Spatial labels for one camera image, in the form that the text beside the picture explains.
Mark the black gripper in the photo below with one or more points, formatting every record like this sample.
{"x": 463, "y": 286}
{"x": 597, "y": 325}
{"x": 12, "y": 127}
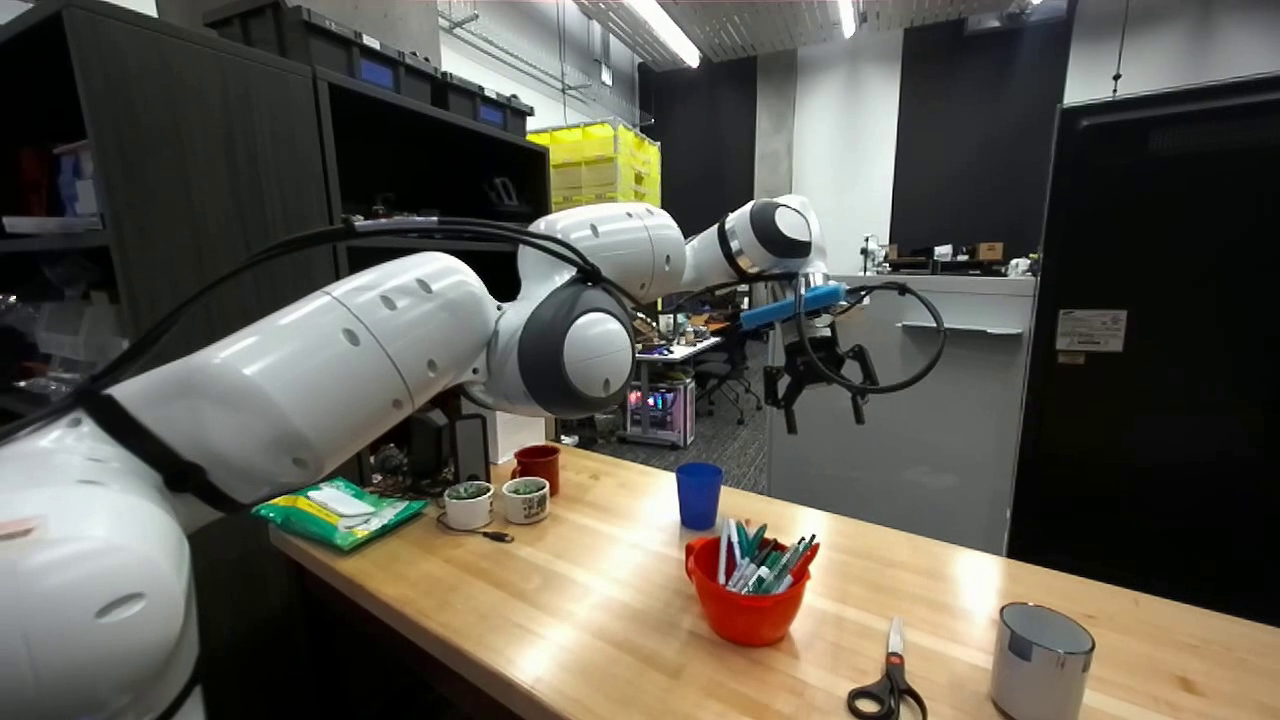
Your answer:
{"x": 818, "y": 361}

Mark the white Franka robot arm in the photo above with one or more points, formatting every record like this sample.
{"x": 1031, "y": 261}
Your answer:
{"x": 306, "y": 373}

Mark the blue plastic cup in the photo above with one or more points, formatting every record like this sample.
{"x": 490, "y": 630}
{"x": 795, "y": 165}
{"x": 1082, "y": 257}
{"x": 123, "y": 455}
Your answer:
{"x": 697, "y": 498}

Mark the teal marker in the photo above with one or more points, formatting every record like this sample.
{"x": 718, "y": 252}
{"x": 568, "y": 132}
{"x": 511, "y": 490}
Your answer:
{"x": 797, "y": 562}

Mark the white marker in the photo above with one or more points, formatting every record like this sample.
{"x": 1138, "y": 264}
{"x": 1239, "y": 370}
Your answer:
{"x": 724, "y": 550}

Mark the red bowl with markers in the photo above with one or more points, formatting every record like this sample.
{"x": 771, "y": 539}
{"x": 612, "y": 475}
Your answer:
{"x": 745, "y": 615}

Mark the white cabinet label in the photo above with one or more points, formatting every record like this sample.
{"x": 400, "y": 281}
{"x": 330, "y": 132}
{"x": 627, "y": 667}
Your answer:
{"x": 1088, "y": 330}

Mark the red cup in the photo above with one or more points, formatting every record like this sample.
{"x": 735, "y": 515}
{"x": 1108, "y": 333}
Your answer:
{"x": 536, "y": 469}

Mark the white cardboard box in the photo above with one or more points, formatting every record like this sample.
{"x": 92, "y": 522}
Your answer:
{"x": 522, "y": 435}

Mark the yellow storage bins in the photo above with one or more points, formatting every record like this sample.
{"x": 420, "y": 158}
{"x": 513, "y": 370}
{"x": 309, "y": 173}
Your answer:
{"x": 603, "y": 165}

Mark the tall black cabinet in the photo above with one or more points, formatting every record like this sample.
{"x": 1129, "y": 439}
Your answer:
{"x": 1163, "y": 361}

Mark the white metal can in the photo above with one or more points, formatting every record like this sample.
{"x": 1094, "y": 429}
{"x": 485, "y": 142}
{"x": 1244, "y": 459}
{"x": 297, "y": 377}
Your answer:
{"x": 1041, "y": 667}

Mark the black speaker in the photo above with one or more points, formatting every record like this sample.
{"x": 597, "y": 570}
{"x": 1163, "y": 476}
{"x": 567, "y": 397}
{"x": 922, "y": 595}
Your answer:
{"x": 429, "y": 448}
{"x": 472, "y": 448}

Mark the ceiling light strip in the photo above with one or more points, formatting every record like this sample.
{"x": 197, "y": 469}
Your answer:
{"x": 663, "y": 28}
{"x": 851, "y": 16}

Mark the green wipes package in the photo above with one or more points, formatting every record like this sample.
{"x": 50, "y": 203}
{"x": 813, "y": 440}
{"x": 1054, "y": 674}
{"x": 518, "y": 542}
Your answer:
{"x": 343, "y": 515}

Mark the black shelving unit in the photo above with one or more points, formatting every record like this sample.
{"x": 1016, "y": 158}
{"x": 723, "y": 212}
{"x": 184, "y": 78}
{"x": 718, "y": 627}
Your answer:
{"x": 200, "y": 146}

